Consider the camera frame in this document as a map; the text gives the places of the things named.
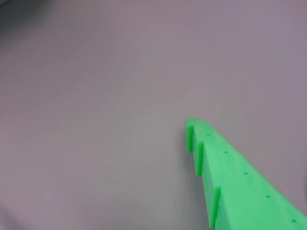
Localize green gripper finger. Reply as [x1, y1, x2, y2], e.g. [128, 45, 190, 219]
[185, 117, 307, 230]

